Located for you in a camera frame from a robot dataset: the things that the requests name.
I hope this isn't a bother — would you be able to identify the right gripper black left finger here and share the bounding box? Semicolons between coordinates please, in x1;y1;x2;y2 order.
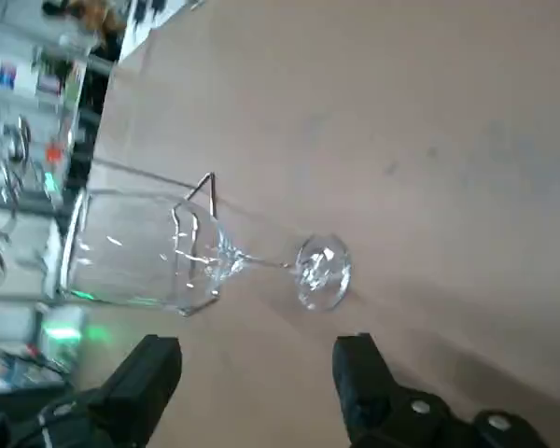
0;333;184;448

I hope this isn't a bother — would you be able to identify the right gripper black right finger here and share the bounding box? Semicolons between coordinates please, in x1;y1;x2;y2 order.
330;331;551;448

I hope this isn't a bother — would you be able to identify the clear glass goblet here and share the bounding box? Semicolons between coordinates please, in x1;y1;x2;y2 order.
59;188;354;318

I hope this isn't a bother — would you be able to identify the chrome wire goblet holder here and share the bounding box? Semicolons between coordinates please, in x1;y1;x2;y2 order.
0;114;223;318

